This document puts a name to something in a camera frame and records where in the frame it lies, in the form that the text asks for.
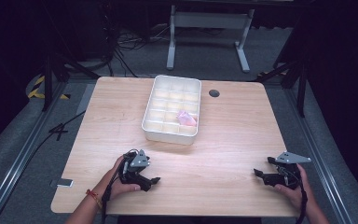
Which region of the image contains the aluminium floor rail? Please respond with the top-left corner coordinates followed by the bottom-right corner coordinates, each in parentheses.
top-left (0, 79), bottom-right (69, 224)
top-left (282, 88), bottom-right (353, 224)

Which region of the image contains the black tripod stand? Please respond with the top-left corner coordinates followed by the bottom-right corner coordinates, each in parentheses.
top-left (41, 50), bottom-right (101, 113)
top-left (255, 57), bottom-right (310, 119)

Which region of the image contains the person's left hand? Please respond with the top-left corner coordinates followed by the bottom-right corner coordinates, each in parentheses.
top-left (95, 154), bottom-right (142, 201)

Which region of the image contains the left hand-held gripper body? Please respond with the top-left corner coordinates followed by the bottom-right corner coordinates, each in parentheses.
top-left (118, 148), bottom-right (152, 185)

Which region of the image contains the grey tape piece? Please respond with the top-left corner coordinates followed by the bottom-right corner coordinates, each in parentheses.
top-left (50, 177), bottom-right (75, 189)

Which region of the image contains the tangle of black cables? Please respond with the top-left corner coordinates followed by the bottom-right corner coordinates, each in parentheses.
top-left (104, 21), bottom-right (171, 78)

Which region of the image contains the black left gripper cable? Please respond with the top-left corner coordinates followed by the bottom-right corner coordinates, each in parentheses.
top-left (100, 148), bottom-right (138, 224)

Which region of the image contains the red string bracelet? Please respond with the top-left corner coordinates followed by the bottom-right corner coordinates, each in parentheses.
top-left (85, 189), bottom-right (103, 209)

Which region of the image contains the white divided storage box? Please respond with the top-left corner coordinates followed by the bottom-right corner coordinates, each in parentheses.
top-left (141, 74), bottom-right (202, 146)

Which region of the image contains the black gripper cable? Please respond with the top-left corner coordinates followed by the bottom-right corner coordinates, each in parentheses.
top-left (100, 148), bottom-right (138, 224)
top-left (294, 171), bottom-right (310, 224)

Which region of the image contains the pink sock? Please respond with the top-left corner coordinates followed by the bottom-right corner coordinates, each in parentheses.
top-left (175, 109), bottom-right (198, 128)

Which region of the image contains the yellow black hazard tape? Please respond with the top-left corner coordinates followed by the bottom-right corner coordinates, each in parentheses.
top-left (26, 75), bottom-right (72, 101)

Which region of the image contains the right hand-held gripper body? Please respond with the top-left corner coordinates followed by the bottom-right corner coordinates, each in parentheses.
top-left (267, 150), bottom-right (312, 190)

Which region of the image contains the person's right hand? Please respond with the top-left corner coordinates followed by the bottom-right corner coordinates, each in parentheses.
top-left (273, 163), bottom-right (317, 211)

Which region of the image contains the grey metal desk frame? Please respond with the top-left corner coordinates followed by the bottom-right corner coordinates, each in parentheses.
top-left (166, 4), bottom-right (256, 75)

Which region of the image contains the black floor cable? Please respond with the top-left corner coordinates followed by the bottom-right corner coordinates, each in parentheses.
top-left (31, 109), bottom-right (87, 158)

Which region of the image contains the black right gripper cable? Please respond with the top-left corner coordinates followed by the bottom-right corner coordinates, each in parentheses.
top-left (294, 171), bottom-right (310, 224)

